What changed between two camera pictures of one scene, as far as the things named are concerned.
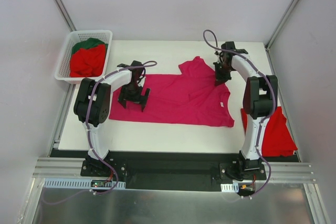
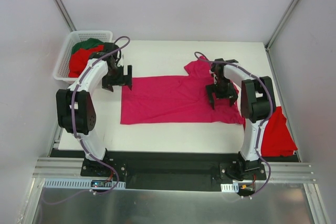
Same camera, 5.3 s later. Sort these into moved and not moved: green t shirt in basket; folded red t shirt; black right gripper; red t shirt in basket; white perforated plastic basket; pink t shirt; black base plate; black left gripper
Moved: pink t shirt; black right gripper; black left gripper
Not moved: green t shirt in basket; red t shirt in basket; white perforated plastic basket; black base plate; folded red t shirt
